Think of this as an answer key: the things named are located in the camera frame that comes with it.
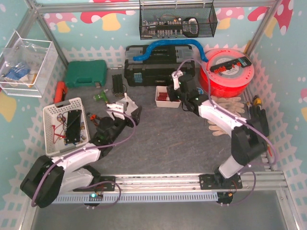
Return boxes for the blue corrugated hose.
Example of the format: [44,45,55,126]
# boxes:
[133,39,209,63]

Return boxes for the black battery holder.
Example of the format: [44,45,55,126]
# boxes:
[112,74,124,94]

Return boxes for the purple cable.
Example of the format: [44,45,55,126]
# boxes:
[175,57,280,207]
[30,109,137,209]

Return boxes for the white peg fixture board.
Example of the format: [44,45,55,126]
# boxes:
[119,93,138,116]

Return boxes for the beige work glove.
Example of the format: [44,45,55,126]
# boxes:
[208,120,229,137]
[212,96,245,117]

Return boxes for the upper beige work glove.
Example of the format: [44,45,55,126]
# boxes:
[212,96,245,117]

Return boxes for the red filament spool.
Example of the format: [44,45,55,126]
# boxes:
[198,48,255,98]

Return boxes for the small solder wire spool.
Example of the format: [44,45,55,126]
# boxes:
[197,87,204,94]

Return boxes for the orange handled tool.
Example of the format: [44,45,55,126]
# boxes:
[54,81,68,104]

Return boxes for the red wires in basket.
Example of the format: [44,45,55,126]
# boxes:
[51,115,68,144]

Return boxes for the red handled pliers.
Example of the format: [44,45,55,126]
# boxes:
[86,112,102,126]

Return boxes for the black plastic toolbox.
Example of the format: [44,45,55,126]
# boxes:
[124,45,193,87]

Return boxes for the white rectangular parts tray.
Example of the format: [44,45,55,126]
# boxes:
[155,86,181,108]

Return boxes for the clear acrylic wall box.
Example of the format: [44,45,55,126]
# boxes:
[0,32,58,98]

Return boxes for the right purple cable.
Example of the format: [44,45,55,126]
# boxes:
[175,57,280,207]

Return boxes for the blue white work glove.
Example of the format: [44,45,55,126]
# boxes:
[4,62,31,81]

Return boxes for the black wire mesh basket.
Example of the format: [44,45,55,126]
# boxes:
[139,0,217,40]

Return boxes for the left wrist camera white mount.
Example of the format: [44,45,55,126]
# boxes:
[106,100,128,120]

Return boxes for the black device in basket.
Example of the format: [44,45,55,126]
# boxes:
[65,110,82,144]

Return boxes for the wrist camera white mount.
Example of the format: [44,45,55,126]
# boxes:
[106,100,128,120]
[171,70,183,90]

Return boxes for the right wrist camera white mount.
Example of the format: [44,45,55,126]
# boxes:
[171,70,183,90]

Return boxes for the lower beige work glove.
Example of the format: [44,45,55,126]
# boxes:
[208,120,229,137]

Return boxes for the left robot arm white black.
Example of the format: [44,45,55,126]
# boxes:
[20,105,142,208]

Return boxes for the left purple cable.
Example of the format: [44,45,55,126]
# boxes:
[30,109,137,209]

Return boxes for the white perforated plastic basket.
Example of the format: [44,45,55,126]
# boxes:
[43,97,90,156]

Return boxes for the white slotted cable duct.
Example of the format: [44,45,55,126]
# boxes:
[53,192,218,204]

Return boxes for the black yellow rubber glove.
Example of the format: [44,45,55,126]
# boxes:
[249,105,270,137]

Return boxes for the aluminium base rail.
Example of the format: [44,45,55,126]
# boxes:
[64,170,288,192]

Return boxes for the black red terminal strip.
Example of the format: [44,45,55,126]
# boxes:
[210,56,252,74]

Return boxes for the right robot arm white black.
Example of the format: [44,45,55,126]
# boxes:
[167,70,267,187]

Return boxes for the green plastic tool case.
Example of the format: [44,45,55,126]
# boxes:
[64,60,107,88]

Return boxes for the red springs in tray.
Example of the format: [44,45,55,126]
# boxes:
[157,92,168,101]

